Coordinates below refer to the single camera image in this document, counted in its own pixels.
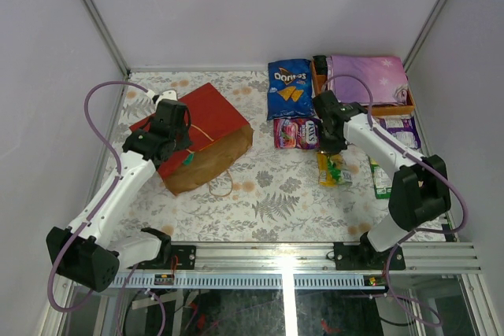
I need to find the purple Fox's berries candy bag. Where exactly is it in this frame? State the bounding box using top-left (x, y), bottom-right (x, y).
top-left (273, 117), bottom-right (321, 150)

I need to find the red brown paper bag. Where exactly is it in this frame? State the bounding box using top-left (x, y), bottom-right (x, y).
top-left (128, 82), bottom-right (255, 198)

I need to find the blue Doritos chip bag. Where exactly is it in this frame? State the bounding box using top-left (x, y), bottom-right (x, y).
top-left (267, 58), bottom-right (313, 120)

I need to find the small green yellow candy packet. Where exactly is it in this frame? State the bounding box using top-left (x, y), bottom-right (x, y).
top-left (327, 154), bottom-right (353, 186)

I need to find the yellow snack packet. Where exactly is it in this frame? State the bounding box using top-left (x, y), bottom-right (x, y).
top-left (317, 153), bottom-right (336, 187)

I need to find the purple snack packet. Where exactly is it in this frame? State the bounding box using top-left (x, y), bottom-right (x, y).
top-left (377, 116), bottom-right (421, 150)

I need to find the green snack packet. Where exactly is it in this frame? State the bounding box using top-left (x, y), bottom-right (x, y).
top-left (368, 157), bottom-right (392, 199)

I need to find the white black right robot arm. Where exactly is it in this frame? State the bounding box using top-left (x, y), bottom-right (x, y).
top-left (313, 91), bottom-right (451, 269)

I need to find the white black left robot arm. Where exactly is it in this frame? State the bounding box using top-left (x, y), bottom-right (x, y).
top-left (46, 99), bottom-right (191, 292)

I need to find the orange wooden tray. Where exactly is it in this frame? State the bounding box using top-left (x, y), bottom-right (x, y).
top-left (311, 59), bottom-right (415, 116)

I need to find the black object in tray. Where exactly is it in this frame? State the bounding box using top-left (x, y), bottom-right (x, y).
top-left (313, 55), bottom-right (328, 76)

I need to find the purple snowflake cloth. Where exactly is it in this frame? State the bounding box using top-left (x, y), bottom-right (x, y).
top-left (326, 54), bottom-right (408, 105)

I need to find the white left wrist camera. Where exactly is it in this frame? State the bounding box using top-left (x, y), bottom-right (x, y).
top-left (146, 90), bottom-right (178, 105)

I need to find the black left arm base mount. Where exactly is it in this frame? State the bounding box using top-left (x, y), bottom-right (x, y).
top-left (137, 245), bottom-right (197, 271)

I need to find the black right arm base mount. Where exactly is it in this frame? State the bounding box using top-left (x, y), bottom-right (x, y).
top-left (333, 242), bottom-right (391, 271)

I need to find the aluminium front rail frame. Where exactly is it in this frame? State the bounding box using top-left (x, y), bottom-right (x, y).
top-left (39, 240), bottom-right (493, 336)

